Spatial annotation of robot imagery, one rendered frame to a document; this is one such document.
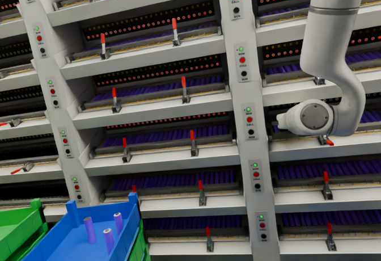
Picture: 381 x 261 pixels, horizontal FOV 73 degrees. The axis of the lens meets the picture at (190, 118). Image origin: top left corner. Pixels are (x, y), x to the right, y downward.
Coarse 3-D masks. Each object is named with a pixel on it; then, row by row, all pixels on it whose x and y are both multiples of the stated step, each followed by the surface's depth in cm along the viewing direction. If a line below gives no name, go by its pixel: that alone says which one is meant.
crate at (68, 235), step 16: (80, 208) 73; (96, 208) 73; (112, 208) 73; (128, 208) 73; (64, 224) 69; (80, 224) 74; (96, 224) 73; (112, 224) 72; (128, 224) 62; (48, 240) 62; (64, 240) 68; (80, 240) 66; (96, 240) 65; (128, 240) 61; (32, 256) 56; (48, 256) 61; (64, 256) 61; (80, 256) 60; (96, 256) 59; (112, 256) 51
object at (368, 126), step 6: (360, 126) 83; (366, 126) 83; (372, 126) 82; (378, 126) 82; (276, 132) 90; (282, 132) 89; (288, 132) 88; (366, 132) 82; (372, 132) 82; (378, 132) 81; (276, 138) 89; (282, 138) 89; (306, 138) 86
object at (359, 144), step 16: (272, 112) 99; (272, 128) 96; (272, 144) 89; (288, 144) 87; (304, 144) 85; (336, 144) 82; (352, 144) 81; (368, 144) 80; (272, 160) 88; (288, 160) 87
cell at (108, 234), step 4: (108, 228) 58; (104, 232) 57; (108, 232) 57; (104, 236) 57; (108, 236) 57; (112, 236) 58; (108, 240) 57; (112, 240) 58; (108, 244) 57; (112, 244) 57; (108, 248) 57; (112, 248) 57; (108, 252) 58
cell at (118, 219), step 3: (117, 213) 64; (120, 213) 64; (114, 216) 63; (117, 216) 63; (120, 216) 64; (114, 219) 64; (117, 219) 63; (120, 219) 64; (117, 222) 63; (120, 222) 64; (117, 225) 63; (120, 225) 64; (123, 225) 64; (117, 228) 64; (120, 228) 64; (117, 231) 64; (120, 231) 64
